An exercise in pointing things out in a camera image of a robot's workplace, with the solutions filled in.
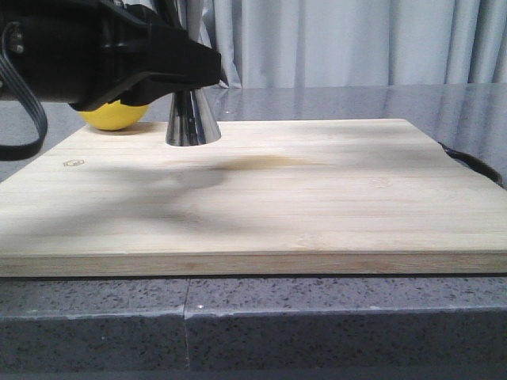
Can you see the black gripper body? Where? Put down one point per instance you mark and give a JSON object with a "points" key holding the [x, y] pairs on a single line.
{"points": [[84, 53]]}

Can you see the wooden cutting board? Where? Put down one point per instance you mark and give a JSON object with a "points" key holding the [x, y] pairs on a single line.
{"points": [[270, 197]]}

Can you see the steel jigger measuring cup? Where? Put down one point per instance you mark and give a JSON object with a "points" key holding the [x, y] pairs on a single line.
{"points": [[192, 122]]}

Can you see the grey curtain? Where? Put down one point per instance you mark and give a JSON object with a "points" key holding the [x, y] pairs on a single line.
{"points": [[295, 44]]}

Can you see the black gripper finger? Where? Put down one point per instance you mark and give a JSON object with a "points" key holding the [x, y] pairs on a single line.
{"points": [[167, 61], [157, 20]]}

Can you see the yellow lemon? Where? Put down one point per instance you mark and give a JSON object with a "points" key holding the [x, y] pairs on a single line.
{"points": [[114, 116]]}

